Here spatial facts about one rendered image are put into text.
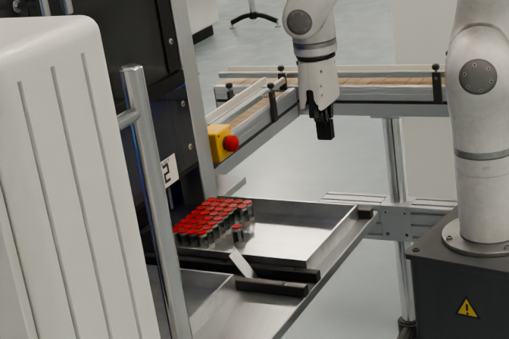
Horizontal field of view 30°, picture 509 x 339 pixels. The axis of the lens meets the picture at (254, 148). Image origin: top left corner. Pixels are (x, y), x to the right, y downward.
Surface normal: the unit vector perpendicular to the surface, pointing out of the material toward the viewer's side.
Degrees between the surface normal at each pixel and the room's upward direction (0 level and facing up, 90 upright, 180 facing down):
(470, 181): 90
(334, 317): 0
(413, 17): 90
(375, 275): 0
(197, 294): 0
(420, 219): 90
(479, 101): 126
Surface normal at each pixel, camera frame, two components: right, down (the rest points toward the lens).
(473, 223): -0.65, 0.34
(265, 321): -0.14, -0.94
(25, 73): 0.88, 0.04
